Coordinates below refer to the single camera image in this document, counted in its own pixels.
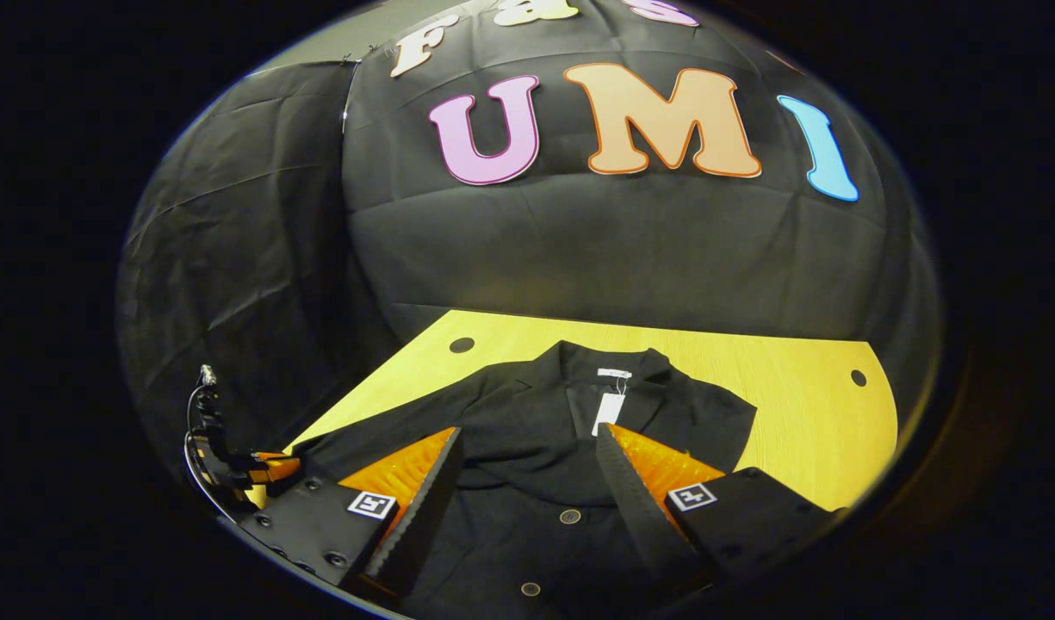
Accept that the black buttoned jacket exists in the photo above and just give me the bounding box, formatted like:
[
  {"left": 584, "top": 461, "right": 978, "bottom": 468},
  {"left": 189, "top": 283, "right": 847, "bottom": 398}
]
[{"left": 290, "top": 340, "right": 759, "bottom": 620}]

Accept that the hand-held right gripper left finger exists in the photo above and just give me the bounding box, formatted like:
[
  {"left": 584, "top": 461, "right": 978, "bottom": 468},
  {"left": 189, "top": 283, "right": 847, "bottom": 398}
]
[{"left": 237, "top": 426, "right": 466, "bottom": 598}]

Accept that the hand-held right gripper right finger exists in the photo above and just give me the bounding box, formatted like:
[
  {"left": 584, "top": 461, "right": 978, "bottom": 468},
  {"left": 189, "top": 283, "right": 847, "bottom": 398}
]
[{"left": 594, "top": 422, "right": 848, "bottom": 591}]

